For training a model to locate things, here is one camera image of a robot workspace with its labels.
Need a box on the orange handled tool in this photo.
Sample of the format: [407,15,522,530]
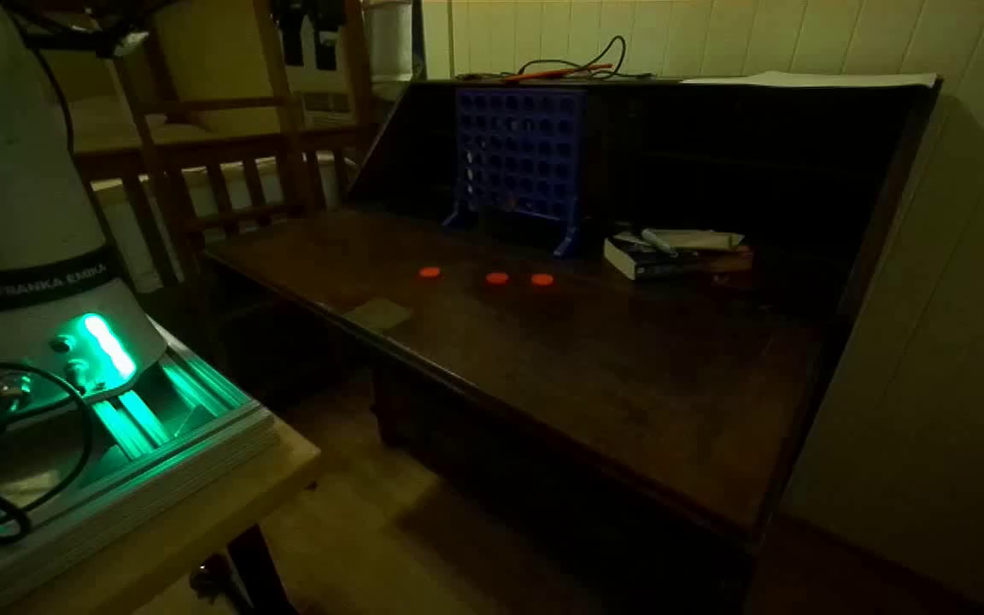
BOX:
[496,69,582,84]

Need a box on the stack of books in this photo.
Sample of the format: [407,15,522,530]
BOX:
[601,228,755,282]

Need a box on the white paper sheet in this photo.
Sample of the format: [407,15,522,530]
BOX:
[681,72,940,88]

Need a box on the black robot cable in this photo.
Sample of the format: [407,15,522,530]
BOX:
[0,225,95,549]

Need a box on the blue connect four board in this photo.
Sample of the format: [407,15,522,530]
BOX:
[444,84,586,258]

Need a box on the wooden crib rail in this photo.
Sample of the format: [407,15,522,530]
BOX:
[51,0,374,294]

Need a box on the orange disc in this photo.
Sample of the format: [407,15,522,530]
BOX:
[485,270,511,286]
[529,270,557,286]
[418,267,444,282]

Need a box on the black cable on desk top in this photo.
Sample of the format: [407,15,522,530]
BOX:
[511,30,656,84]

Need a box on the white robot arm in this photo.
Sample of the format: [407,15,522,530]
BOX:
[0,4,164,391]

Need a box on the light wooden robot table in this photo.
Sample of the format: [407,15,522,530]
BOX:
[0,419,321,615]

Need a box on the dark wooden secretary desk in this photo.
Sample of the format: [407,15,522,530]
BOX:
[212,82,940,615]

